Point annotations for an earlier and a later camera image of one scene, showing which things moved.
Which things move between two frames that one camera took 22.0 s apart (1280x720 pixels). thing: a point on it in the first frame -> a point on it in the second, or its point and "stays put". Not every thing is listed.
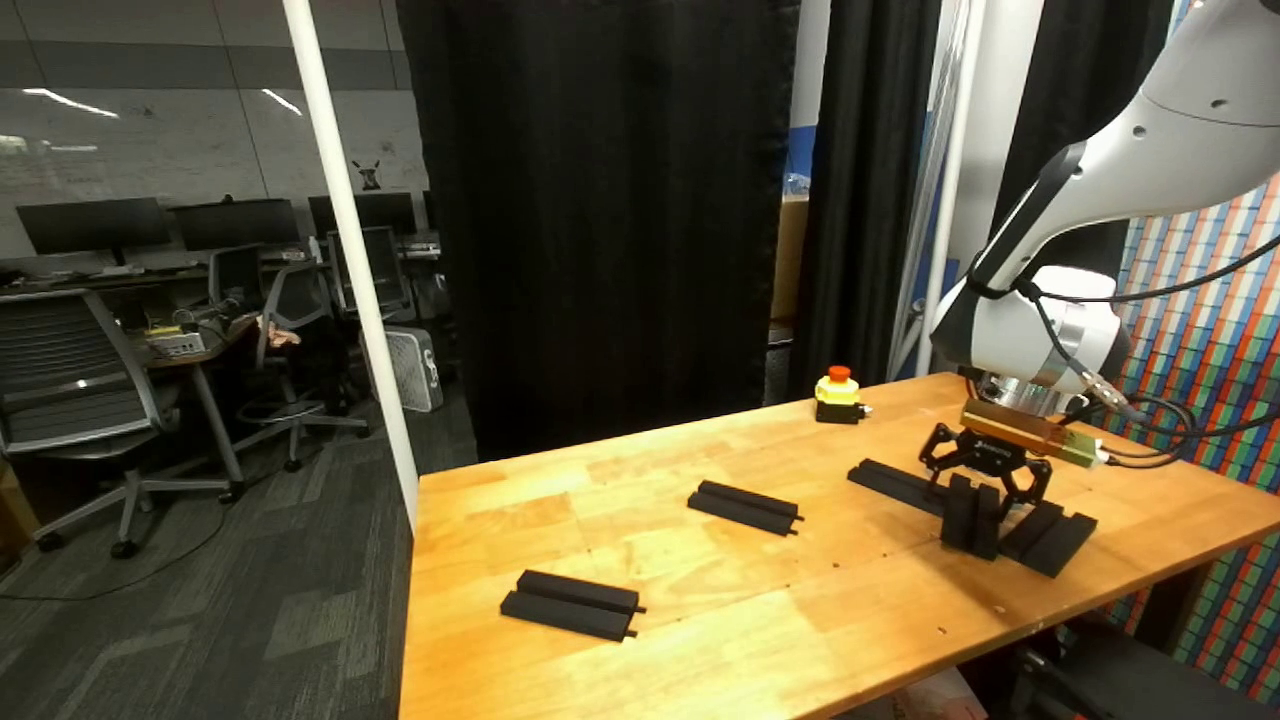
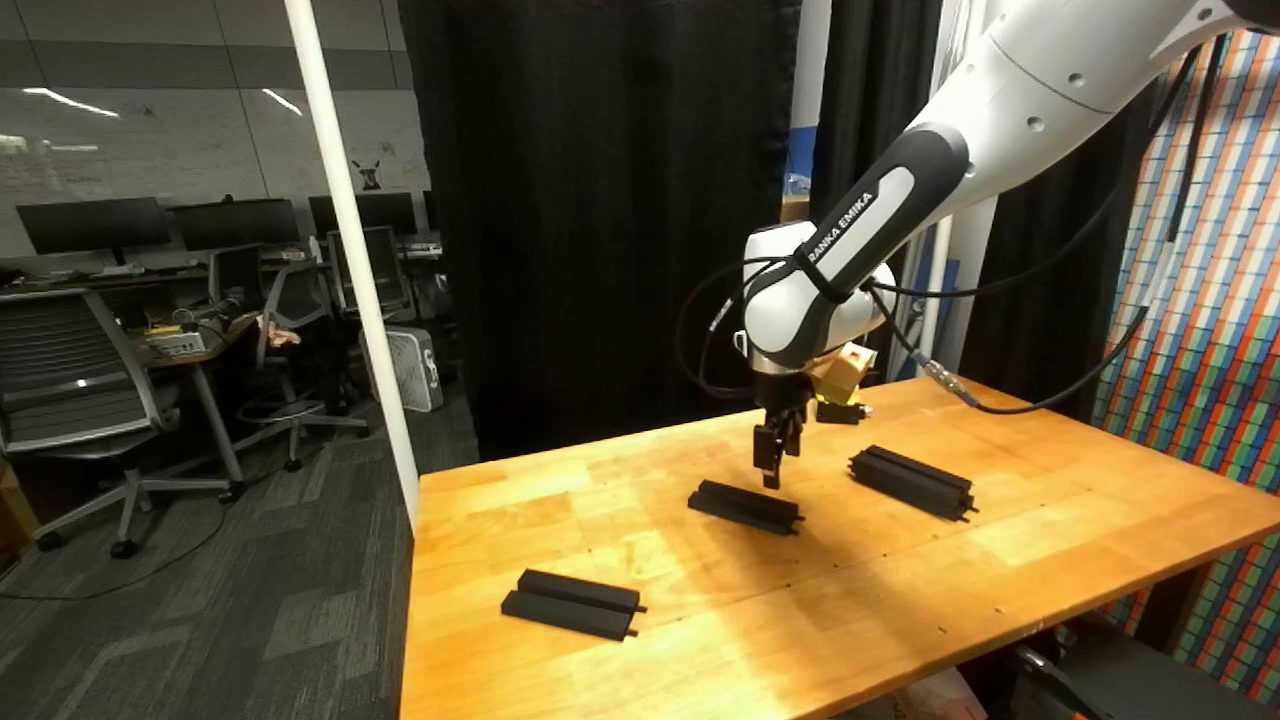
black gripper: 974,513 -> 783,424
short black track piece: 745,505 stays put
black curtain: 613,185 stays put
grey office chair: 71,390 stays put
